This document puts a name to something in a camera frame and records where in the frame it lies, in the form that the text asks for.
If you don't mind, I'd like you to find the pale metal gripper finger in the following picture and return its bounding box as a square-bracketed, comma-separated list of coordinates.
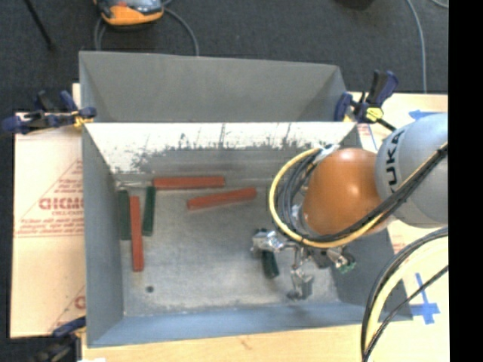
[251, 229, 285, 256]
[288, 247, 315, 301]

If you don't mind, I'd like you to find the dark green block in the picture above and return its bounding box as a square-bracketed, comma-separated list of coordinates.
[261, 250, 281, 280]
[141, 186, 157, 238]
[118, 189, 132, 241]

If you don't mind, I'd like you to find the red-brown flat block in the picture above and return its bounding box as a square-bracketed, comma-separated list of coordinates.
[128, 195, 146, 273]
[186, 186, 258, 212]
[152, 176, 226, 191]

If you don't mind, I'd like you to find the grey metal bin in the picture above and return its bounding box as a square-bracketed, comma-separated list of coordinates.
[78, 50, 414, 348]

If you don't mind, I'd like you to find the brown cardboard board, red print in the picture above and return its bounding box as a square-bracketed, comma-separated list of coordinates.
[8, 82, 449, 339]

